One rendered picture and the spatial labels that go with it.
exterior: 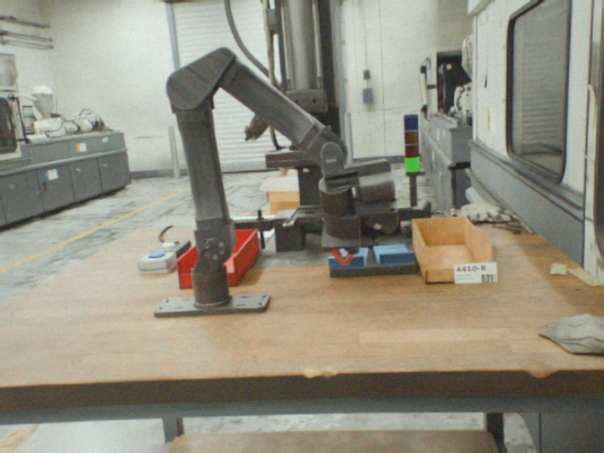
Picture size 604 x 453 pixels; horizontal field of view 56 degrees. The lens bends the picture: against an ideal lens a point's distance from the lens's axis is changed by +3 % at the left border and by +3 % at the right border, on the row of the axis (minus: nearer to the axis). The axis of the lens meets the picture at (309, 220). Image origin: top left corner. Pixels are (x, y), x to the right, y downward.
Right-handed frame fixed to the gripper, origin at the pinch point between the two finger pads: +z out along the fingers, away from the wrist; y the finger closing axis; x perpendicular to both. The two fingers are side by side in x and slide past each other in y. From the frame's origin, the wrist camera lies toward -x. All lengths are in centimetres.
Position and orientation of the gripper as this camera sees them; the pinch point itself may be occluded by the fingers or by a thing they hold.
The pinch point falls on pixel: (344, 261)
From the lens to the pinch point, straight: 108.5
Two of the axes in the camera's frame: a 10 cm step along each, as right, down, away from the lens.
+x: -9.9, 0.3, 1.6
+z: 1.3, 7.4, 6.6
